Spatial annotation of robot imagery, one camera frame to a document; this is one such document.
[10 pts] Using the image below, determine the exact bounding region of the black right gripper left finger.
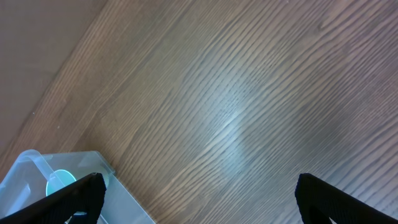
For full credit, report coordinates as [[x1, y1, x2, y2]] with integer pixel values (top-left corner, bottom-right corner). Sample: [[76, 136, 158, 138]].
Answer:
[[1, 173, 106, 224]]

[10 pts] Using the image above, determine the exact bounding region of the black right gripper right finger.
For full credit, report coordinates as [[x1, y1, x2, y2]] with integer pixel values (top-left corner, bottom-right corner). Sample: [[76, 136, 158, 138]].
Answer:
[[295, 173, 397, 224]]

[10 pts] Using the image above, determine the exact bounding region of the small mint green cup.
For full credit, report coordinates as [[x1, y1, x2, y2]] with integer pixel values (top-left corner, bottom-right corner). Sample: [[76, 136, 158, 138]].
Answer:
[[46, 169, 109, 223]]

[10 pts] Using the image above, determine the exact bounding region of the clear plastic storage bin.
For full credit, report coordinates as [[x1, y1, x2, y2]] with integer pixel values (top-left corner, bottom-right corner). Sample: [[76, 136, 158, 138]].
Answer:
[[1, 149, 154, 224]]

